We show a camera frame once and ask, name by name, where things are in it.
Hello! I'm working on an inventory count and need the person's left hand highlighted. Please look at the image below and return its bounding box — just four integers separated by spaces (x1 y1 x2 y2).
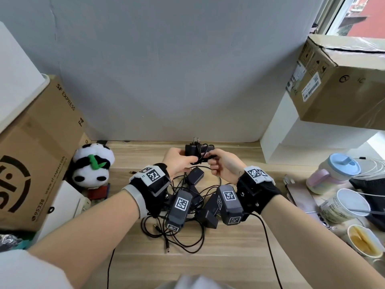
162 147 200 180

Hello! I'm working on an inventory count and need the person's right hand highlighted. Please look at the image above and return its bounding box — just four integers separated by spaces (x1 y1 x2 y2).
208 149 248 184

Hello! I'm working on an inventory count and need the black power adapter with prongs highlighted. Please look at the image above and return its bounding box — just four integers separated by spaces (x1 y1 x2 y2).
184 137 216 162

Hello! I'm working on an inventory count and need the person's left forearm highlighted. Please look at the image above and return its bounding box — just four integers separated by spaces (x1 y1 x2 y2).
26 188 142 289

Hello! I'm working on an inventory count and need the person's right forearm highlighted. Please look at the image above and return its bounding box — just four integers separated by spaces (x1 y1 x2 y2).
260 194 385 289

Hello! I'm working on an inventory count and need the small red box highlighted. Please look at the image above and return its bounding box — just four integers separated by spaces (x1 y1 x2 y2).
87 183 110 201

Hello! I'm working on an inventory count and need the panda plush toy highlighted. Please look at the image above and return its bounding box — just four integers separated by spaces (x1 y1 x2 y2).
71 142 116 189

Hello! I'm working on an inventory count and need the pink cup with blue lid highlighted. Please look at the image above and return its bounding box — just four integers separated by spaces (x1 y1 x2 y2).
306 153 361 195

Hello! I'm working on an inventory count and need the white printed paper cup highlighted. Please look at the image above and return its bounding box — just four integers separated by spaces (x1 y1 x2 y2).
319 188 371 224

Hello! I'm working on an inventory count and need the small white box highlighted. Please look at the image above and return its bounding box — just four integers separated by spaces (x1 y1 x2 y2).
31 180 91 244

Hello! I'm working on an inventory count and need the taped brown cardboard box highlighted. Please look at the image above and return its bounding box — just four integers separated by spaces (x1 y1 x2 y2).
286 34 385 131

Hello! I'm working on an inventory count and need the brown printed cardboard box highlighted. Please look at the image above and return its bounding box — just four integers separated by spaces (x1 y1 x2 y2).
0 74 91 233

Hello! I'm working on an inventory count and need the black device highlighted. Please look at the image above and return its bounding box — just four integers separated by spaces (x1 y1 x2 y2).
349 177 385 232

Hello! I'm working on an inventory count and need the paper cup with yellow liquid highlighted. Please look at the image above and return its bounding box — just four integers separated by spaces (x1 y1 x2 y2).
347 225 384 258

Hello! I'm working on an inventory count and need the large white box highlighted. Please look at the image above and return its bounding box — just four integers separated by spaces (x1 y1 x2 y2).
0 21 50 134

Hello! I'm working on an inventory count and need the person's white shirt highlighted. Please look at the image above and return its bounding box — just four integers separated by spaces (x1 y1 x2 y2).
0 249 74 289

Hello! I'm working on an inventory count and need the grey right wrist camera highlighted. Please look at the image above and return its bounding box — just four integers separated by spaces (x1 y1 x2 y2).
216 185 245 226

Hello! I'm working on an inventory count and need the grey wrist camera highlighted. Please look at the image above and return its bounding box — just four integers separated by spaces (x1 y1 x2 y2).
165 189 194 233
216 185 245 226

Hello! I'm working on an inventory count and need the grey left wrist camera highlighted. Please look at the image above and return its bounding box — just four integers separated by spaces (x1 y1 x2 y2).
165 189 194 233

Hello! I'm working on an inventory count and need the tangle of black cables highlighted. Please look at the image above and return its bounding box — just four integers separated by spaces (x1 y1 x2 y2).
141 165 224 254

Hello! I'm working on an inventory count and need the black right camera cable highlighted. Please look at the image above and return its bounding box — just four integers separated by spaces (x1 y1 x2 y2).
251 213 285 289

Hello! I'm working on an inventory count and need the black camera cable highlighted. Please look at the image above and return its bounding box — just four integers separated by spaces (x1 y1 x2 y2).
251 213 285 289
107 247 116 289

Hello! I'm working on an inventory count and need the black left camera cable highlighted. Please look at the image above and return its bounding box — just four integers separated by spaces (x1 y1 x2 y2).
107 247 116 289

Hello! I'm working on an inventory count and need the coiled white cable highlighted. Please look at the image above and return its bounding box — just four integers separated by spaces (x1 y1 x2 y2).
350 157 385 197

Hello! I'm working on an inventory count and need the window frame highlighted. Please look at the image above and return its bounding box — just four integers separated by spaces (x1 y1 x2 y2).
310 0 357 36

